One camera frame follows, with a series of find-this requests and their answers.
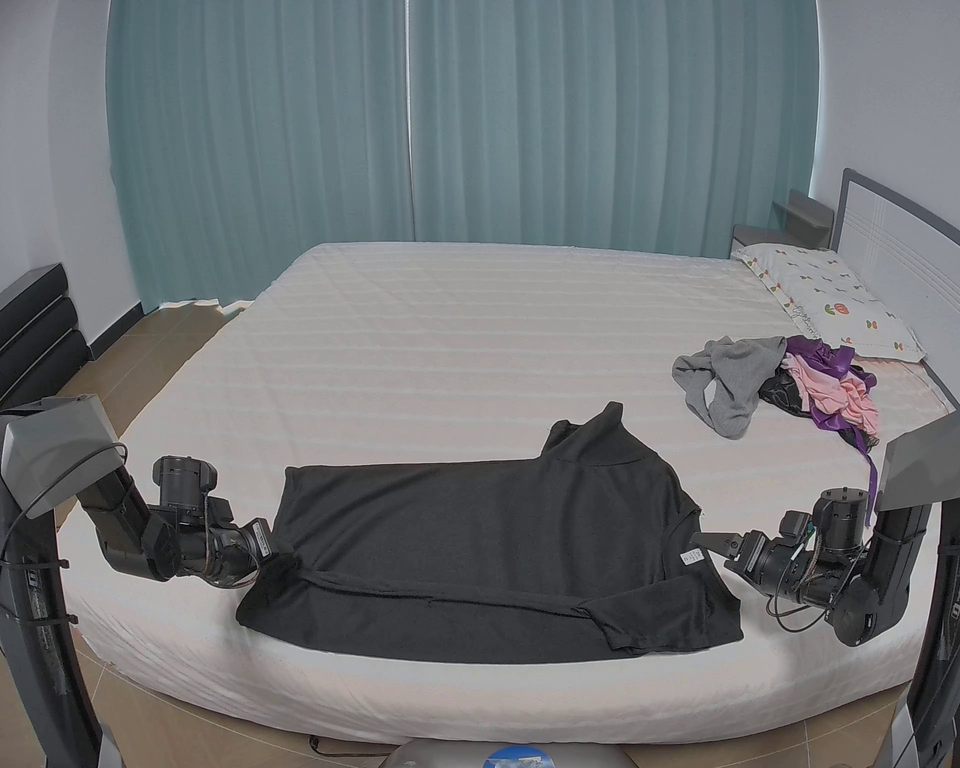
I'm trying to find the black long-sleeved top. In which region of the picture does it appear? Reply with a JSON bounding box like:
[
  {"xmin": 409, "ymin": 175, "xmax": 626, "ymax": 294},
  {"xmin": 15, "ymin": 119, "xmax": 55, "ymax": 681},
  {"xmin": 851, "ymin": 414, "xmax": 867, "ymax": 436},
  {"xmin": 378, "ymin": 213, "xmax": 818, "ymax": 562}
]
[{"xmin": 234, "ymin": 401, "xmax": 745, "ymax": 665}]

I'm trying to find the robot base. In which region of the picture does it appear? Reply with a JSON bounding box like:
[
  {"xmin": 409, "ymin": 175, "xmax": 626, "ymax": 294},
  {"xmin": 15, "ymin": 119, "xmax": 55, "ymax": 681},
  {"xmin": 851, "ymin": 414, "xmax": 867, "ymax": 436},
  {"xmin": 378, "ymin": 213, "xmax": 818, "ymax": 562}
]
[{"xmin": 378, "ymin": 738, "xmax": 624, "ymax": 768}]

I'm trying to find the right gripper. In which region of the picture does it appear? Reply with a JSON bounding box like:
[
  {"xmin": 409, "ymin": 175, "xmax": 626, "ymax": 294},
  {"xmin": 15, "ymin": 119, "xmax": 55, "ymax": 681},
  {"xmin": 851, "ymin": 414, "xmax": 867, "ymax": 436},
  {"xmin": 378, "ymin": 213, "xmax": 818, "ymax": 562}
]
[{"xmin": 721, "ymin": 527, "xmax": 787, "ymax": 597}]

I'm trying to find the blue-green curtain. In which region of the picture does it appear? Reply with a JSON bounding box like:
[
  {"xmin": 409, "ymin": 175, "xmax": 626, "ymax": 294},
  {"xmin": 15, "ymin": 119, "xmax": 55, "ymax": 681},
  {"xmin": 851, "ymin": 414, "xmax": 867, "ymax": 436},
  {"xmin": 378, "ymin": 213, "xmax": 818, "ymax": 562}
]
[
  {"xmin": 408, "ymin": 0, "xmax": 819, "ymax": 260},
  {"xmin": 107, "ymin": 0, "xmax": 417, "ymax": 312}
]

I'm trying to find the grey garment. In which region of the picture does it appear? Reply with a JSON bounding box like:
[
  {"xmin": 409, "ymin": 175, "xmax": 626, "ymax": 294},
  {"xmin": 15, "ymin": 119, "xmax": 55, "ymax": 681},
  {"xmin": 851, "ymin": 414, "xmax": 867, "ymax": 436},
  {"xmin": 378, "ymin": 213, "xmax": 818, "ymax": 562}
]
[{"xmin": 671, "ymin": 335, "xmax": 789, "ymax": 440}]

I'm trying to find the pile of clothes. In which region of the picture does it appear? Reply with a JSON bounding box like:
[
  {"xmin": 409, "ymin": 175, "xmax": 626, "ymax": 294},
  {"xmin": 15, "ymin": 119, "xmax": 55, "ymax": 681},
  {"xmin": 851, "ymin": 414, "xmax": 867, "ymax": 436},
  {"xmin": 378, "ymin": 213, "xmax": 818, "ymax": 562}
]
[{"xmin": 759, "ymin": 335, "xmax": 884, "ymax": 511}]

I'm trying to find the black cable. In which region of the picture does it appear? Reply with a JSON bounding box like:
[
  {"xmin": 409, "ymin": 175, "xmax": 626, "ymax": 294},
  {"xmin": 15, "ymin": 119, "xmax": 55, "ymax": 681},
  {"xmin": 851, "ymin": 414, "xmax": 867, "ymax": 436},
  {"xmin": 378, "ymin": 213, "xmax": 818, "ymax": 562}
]
[
  {"xmin": 765, "ymin": 592, "xmax": 835, "ymax": 635},
  {"xmin": 0, "ymin": 442, "xmax": 130, "ymax": 564},
  {"xmin": 307, "ymin": 733, "xmax": 393, "ymax": 760}
]

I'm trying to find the bed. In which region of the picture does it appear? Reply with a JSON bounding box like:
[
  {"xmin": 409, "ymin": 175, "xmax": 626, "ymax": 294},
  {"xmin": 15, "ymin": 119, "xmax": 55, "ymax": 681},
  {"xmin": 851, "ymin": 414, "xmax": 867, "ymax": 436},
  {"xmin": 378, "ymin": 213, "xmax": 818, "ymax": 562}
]
[{"xmin": 56, "ymin": 166, "xmax": 960, "ymax": 740}]

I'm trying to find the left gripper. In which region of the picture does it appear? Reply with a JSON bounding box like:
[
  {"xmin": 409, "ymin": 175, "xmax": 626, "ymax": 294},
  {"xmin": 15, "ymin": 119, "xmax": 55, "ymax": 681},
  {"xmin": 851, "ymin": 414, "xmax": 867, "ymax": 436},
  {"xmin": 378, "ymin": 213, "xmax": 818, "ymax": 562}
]
[{"xmin": 228, "ymin": 516, "xmax": 297, "ymax": 582}]

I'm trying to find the grey bedside table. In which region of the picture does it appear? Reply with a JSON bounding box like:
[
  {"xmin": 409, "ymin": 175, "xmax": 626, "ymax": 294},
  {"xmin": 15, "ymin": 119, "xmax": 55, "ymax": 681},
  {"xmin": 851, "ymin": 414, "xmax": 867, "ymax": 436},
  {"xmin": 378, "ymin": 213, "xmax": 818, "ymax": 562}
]
[{"xmin": 731, "ymin": 187, "xmax": 835, "ymax": 260}]

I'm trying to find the black chest of drawers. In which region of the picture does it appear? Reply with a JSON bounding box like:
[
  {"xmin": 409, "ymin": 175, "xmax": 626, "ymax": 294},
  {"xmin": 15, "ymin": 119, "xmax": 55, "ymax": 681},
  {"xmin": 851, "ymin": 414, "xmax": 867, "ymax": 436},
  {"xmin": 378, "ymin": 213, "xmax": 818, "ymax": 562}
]
[{"xmin": 0, "ymin": 262, "xmax": 91, "ymax": 410}]

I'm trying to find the white printed pillow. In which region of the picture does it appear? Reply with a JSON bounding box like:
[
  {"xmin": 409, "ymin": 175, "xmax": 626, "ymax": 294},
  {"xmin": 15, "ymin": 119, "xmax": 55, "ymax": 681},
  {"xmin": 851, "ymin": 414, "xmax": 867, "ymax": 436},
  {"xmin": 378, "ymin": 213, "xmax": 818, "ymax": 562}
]
[{"xmin": 731, "ymin": 242, "xmax": 927, "ymax": 365}]

